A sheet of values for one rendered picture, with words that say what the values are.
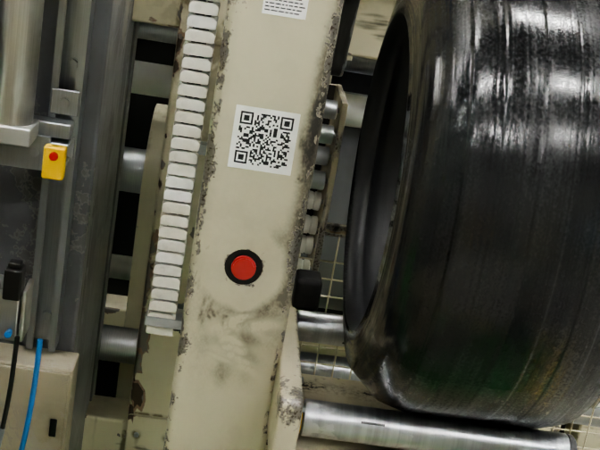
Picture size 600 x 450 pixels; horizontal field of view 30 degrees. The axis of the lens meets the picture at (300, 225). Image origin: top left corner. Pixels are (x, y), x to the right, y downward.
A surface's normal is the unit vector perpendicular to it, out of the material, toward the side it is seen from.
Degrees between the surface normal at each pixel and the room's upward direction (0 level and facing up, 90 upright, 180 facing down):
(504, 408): 132
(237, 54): 90
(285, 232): 90
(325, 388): 0
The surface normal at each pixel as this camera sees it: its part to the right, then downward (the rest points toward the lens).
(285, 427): 0.04, 0.32
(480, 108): -0.15, -0.25
